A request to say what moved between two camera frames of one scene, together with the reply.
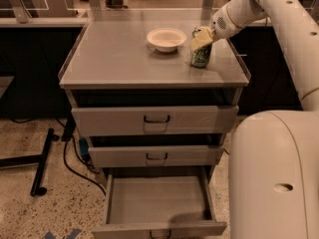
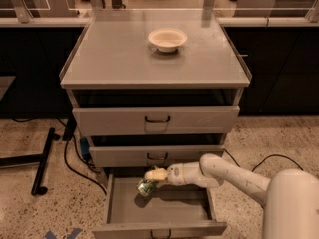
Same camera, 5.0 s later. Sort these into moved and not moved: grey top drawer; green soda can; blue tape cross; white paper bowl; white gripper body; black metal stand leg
Moved: green soda can; white gripper body
Not moved: black metal stand leg; blue tape cross; grey top drawer; white paper bowl
